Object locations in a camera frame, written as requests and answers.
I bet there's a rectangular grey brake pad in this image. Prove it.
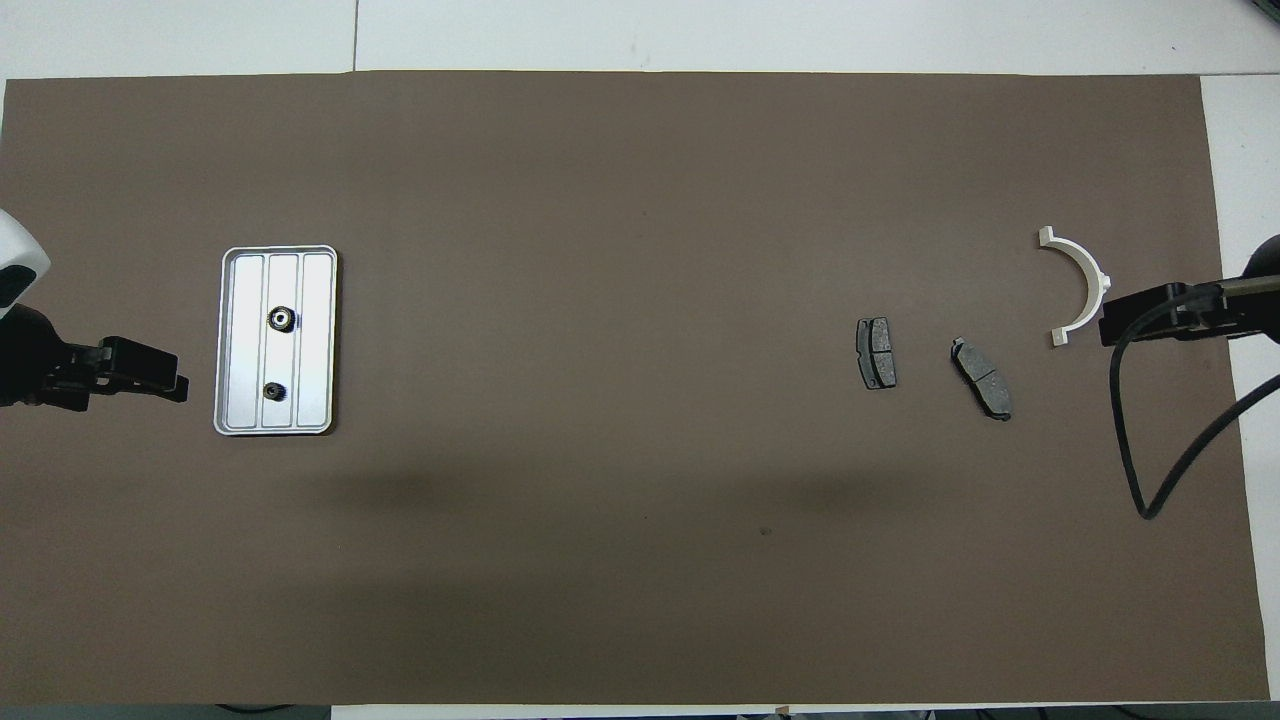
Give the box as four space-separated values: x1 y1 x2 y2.
855 317 898 391

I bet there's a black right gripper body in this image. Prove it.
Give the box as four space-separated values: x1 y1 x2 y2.
1225 235 1280 336

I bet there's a brown table mat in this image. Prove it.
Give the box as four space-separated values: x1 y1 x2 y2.
0 70 1271 706

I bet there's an elongated grey brake pad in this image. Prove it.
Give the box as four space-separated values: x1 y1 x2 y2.
950 337 1013 422

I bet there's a white plastic half ring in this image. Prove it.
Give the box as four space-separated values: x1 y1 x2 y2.
1038 226 1113 347

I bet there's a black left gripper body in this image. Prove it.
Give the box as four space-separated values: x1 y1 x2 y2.
0 305 101 411

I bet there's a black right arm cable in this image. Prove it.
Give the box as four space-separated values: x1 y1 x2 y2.
1110 290 1280 520

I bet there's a silver metal compartment tray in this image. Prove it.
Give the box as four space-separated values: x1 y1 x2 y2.
213 245 339 437

